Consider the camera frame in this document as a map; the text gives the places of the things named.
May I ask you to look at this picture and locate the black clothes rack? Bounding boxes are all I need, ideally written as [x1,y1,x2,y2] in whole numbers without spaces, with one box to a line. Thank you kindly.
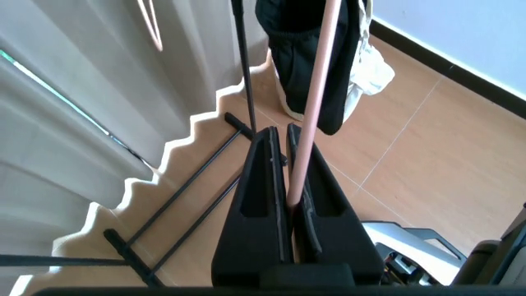
[0,0,288,289]

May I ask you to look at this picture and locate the black shorts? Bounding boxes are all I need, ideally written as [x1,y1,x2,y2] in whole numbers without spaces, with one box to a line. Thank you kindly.
[254,0,369,136]

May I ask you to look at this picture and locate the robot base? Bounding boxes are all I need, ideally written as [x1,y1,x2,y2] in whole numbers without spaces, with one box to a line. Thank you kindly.
[361,203,526,287]

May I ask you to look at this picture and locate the beige curtain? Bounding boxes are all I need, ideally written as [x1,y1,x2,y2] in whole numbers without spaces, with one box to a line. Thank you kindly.
[0,0,270,264]

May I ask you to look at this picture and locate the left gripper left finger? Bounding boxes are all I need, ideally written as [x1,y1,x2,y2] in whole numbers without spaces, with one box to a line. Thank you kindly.
[210,126,293,288]

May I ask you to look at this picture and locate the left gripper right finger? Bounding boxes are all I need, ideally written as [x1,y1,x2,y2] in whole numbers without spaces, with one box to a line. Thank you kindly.
[286,123,386,286]

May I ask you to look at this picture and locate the white garment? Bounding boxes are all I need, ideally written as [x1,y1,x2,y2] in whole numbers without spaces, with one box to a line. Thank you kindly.
[343,0,395,124]

